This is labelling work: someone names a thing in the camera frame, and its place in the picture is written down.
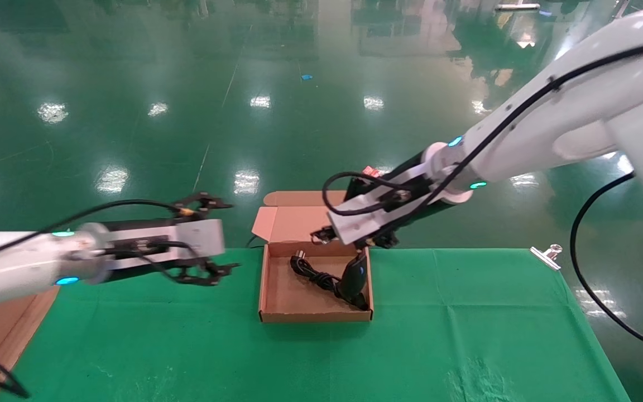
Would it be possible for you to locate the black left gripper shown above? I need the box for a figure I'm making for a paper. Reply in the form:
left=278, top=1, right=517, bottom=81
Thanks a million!
left=101, top=192, right=241, bottom=287

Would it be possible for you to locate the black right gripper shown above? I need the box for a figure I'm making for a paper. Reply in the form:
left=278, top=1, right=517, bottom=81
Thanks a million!
left=309, top=154, right=457, bottom=250

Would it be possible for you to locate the black computer mouse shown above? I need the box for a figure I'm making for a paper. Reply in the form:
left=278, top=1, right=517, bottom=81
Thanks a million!
left=337, top=252, right=370, bottom=311

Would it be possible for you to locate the black usb cable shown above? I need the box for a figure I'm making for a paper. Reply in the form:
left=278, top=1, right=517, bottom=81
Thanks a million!
left=289, top=252, right=350, bottom=299

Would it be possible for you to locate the open brown cardboard box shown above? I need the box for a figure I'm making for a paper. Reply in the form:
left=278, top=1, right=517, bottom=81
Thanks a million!
left=252, top=191, right=375, bottom=323

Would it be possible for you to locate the green table cloth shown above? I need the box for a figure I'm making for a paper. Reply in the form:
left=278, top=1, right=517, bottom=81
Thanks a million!
left=0, top=248, right=632, bottom=402

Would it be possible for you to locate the silver binder clip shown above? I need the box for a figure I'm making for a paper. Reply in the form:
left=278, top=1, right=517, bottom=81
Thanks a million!
left=530, top=244, right=563, bottom=272

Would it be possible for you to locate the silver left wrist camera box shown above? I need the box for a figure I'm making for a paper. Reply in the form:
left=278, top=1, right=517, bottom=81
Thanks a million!
left=174, top=219, right=226, bottom=262

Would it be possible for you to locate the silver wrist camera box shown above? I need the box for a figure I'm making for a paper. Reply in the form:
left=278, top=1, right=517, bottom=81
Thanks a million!
left=334, top=189, right=431, bottom=247
left=174, top=219, right=226, bottom=262

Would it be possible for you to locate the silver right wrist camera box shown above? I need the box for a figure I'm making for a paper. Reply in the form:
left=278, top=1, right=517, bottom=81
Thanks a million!
left=334, top=189, right=431, bottom=247

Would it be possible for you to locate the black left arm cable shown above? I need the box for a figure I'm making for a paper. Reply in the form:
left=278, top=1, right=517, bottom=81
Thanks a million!
left=0, top=199, right=188, bottom=266

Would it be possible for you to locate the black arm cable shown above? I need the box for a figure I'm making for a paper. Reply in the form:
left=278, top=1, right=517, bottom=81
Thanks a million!
left=0, top=199, right=188, bottom=266
left=323, top=39, right=643, bottom=217

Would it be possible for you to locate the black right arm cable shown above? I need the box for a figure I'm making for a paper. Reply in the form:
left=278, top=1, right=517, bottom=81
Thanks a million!
left=323, top=39, right=643, bottom=217

